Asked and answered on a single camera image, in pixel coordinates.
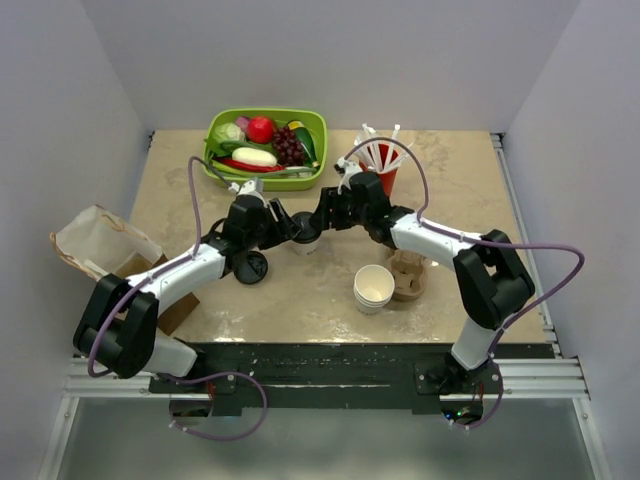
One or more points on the white toy radish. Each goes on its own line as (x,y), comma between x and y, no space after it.
(254,157)

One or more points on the black coffee cup lid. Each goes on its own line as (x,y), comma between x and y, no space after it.
(253,269)
(307,233)

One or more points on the red straw holder cup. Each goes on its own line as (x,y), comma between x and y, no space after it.
(387,179)

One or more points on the green plastic produce bin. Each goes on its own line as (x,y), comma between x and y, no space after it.
(297,178)

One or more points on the purple toy grapes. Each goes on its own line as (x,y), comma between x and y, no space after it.
(288,148)

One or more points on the purple toy onion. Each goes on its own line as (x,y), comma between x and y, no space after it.
(242,122)

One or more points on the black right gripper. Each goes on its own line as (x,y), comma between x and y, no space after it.
(332,198)

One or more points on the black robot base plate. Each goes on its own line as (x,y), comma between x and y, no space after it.
(350,376)

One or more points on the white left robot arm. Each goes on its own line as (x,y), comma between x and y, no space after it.
(119,327)

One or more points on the red toy apple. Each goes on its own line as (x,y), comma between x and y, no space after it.
(260,129)

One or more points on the stack of white paper cups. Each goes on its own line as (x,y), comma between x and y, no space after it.
(373,288)

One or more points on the green toy cabbage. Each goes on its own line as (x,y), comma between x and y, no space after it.
(228,132)

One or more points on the brown pulp cup carrier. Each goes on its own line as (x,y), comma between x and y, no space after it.
(409,271)

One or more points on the white paper coffee cup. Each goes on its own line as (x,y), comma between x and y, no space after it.
(306,248)

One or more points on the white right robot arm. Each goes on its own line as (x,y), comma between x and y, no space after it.
(492,280)

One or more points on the aluminium frame rail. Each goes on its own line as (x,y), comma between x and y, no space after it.
(580,405)

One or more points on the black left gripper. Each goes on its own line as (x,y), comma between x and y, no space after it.
(282,221)

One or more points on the red toy chili pepper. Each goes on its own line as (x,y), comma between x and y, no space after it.
(229,162)

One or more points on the brown paper takeout bag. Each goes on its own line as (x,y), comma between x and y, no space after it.
(99,242)

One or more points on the green toy cucumber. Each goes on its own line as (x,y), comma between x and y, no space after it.
(303,135)

